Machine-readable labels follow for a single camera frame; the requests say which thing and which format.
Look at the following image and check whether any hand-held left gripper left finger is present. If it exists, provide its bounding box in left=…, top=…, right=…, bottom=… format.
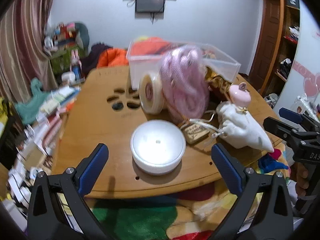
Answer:
left=27, top=143, right=110, bottom=240

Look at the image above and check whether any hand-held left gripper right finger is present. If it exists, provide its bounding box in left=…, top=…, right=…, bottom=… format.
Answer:
left=211, top=143, right=294, bottom=240

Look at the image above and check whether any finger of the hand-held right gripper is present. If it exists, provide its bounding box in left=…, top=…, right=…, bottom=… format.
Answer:
left=279, top=107, right=320, bottom=131
left=264, top=116, right=305, bottom=143

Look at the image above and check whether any white round lidded container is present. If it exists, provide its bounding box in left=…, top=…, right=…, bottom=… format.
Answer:
left=130, top=120, right=187, bottom=176

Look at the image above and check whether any pink item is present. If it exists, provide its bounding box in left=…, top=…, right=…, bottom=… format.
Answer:
left=158, top=44, right=212, bottom=120

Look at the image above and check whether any cream tape roll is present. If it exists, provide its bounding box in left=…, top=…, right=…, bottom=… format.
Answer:
left=139, top=71, right=167, bottom=114

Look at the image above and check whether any clear plastic storage box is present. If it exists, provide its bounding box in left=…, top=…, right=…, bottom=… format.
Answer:
left=126, top=40, right=242, bottom=91

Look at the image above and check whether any wooden desktop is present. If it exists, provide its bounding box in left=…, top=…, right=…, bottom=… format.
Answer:
left=51, top=66, right=285, bottom=200

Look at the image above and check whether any person's right hand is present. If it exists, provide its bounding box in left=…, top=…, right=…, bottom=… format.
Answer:
left=294, top=163, right=312, bottom=197

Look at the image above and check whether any pink perfume bottle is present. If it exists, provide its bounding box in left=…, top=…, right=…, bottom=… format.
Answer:
left=229, top=82, right=252, bottom=111

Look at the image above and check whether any stack of books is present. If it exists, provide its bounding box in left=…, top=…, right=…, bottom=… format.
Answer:
left=7, top=85, right=83, bottom=180

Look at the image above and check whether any colourful patchwork blanket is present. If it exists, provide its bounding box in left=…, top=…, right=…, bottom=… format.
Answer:
left=82, top=142, right=300, bottom=240

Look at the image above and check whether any wooden bookshelf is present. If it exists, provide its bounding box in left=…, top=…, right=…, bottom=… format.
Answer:
left=274, top=0, right=300, bottom=98

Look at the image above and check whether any gold wrapped dark bottle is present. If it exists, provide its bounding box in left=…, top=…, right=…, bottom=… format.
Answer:
left=204, top=65, right=235, bottom=103

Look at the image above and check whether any teal rocking horse toy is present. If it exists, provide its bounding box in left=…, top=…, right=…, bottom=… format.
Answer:
left=15, top=77, right=54, bottom=126

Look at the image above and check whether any pink bunny water bottle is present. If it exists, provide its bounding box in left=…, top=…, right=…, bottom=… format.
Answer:
left=70, top=50, right=84, bottom=79

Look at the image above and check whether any dark purple cloth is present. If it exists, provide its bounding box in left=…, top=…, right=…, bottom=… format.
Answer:
left=80, top=42, right=113, bottom=77

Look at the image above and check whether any orange down jacket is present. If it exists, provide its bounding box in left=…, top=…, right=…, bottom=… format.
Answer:
left=97, top=36, right=175, bottom=68

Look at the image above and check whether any green storage box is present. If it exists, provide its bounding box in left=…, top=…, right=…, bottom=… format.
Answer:
left=49, top=47, right=85, bottom=75

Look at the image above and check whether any grey cushion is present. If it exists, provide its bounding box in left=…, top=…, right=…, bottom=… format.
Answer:
left=74, top=22, right=90, bottom=49

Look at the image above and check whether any pink striped curtain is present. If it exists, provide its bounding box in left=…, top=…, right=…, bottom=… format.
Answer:
left=0, top=0, right=59, bottom=102

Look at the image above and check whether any white drawstring pouch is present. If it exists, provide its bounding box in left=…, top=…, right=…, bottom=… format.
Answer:
left=216, top=101, right=275, bottom=153

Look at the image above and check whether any small black wall monitor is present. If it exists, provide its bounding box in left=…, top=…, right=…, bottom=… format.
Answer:
left=135, top=0, right=166, bottom=13

